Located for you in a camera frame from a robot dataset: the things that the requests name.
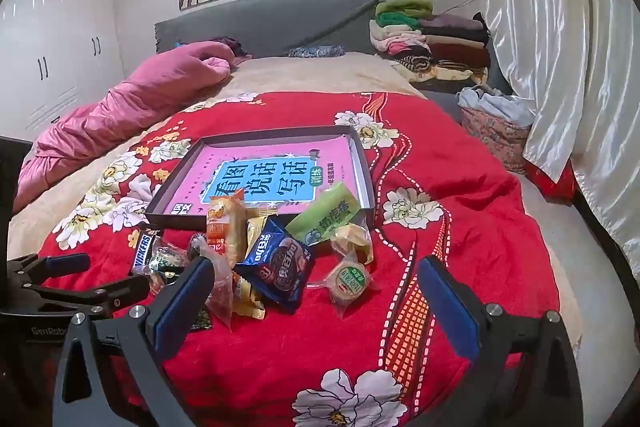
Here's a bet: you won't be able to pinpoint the black green pea packet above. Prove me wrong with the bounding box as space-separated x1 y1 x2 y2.
149 243 213 332

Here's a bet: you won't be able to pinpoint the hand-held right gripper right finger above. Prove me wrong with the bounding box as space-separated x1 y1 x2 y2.
417 255 586 427

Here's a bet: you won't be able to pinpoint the dark grey box lid tray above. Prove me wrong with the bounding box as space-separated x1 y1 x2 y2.
145 124 377 230

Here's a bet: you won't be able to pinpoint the grey headboard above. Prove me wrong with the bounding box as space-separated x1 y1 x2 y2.
154 0 386 58

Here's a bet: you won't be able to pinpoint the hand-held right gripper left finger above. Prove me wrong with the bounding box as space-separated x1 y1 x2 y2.
52 255 216 427

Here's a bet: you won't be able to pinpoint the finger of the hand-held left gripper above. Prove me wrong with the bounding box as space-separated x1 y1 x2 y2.
22 277 151 314
7 253 92 288

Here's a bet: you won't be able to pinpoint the blue patterned cloth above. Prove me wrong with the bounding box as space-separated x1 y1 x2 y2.
287 44 346 59

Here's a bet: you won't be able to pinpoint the stack of folded clothes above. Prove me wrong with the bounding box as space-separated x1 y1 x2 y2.
369 0 493 82

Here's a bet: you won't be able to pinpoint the red floral blanket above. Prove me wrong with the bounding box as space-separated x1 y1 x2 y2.
12 91 561 427

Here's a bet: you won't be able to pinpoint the round green-label pastry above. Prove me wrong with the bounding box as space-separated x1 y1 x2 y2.
312 249 381 320

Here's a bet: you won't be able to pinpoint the red cloth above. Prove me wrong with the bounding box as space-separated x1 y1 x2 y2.
522 159 578 200

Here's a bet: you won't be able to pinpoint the light green snack packet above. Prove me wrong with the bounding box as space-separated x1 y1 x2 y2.
285 182 362 248

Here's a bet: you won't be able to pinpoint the yellow wafer packet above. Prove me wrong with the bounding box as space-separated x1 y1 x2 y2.
230 217 271 320

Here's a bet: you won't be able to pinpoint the dark purple cloth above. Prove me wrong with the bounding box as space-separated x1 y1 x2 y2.
210 37 256 60

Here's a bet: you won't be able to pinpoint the white wardrobe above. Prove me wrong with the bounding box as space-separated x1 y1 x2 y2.
0 0 126 132

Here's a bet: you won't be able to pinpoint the orange rice cracker packet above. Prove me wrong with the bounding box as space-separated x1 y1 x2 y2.
206 189 248 268

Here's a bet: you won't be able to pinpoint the blue cookie packet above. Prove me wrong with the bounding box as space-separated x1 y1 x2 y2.
235 217 317 313

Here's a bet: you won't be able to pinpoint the brown chocolate bar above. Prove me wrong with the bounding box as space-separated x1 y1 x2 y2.
129 229 166 278

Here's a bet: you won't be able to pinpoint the pale blue clothes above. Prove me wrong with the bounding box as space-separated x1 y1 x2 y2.
457 86 536 128

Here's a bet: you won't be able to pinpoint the clear yellow cake packet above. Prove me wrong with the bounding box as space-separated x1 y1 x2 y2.
331 223 375 265

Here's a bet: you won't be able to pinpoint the pink book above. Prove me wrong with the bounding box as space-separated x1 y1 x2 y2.
165 138 363 220

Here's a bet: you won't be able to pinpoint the clear nut candy packet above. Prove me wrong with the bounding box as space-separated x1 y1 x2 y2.
192 234 236 333

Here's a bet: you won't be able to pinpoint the pink pillow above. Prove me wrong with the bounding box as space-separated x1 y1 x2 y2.
12 41 236 212

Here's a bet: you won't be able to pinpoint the white satin curtain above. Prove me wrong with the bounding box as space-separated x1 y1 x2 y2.
480 0 640 268

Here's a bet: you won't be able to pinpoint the floral fabric basket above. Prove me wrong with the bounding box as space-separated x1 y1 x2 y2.
460 104 531 172

